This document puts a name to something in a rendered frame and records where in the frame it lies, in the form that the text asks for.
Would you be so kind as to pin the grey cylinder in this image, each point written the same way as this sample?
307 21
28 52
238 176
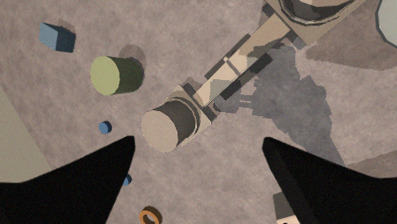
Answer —
315 9
166 126

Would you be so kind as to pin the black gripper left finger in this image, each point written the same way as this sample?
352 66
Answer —
81 192

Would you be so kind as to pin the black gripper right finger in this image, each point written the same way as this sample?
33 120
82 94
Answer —
323 192

